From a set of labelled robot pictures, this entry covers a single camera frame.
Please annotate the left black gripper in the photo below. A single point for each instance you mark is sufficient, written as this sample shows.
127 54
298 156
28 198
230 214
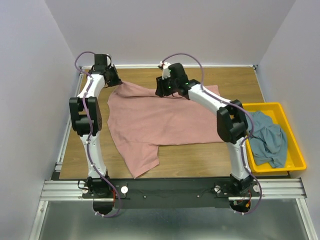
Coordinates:
117 80

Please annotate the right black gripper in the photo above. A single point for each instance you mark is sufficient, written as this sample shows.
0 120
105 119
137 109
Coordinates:
161 90

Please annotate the pink t shirt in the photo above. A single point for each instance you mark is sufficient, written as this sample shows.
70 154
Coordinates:
139 122

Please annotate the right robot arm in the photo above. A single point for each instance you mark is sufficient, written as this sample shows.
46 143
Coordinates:
231 119

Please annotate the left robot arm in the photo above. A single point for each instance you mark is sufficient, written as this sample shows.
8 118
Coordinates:
86 121

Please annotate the blue t shirt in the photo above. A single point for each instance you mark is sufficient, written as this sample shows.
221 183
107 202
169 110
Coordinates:
268 142

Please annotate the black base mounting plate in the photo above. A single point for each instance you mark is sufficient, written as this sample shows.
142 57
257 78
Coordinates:
166 193

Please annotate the yellow plastic bin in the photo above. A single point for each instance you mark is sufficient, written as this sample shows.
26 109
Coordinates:
295 160

